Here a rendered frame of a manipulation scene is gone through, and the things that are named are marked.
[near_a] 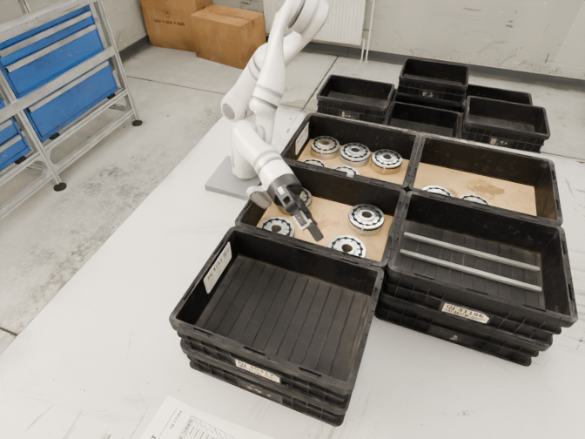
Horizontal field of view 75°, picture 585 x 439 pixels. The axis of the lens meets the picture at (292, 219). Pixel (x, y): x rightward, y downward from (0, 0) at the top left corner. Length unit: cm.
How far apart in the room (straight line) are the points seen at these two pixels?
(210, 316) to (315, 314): 25
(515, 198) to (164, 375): 114
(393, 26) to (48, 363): 378
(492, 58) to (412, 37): 75
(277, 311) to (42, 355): 62
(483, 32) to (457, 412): 353
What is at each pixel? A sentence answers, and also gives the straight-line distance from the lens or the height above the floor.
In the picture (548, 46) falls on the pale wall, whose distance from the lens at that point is 425.
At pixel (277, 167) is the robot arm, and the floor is 111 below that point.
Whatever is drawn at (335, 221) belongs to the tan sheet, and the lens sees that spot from 114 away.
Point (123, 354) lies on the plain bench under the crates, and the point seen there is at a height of 70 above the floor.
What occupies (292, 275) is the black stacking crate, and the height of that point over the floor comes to 83.
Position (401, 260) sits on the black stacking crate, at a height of 83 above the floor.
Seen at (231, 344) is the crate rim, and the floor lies 93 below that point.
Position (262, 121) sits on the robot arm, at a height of 113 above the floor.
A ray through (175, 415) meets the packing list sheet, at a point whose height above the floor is 70.
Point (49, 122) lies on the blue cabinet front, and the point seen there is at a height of 40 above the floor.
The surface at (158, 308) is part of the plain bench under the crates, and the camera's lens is 117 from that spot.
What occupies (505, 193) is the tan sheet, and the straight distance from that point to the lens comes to 140.
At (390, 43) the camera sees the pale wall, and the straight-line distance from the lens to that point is 421.
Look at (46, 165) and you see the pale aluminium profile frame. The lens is 281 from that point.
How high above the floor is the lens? 164
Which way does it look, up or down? 45 degrees down
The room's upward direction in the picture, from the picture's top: straight up
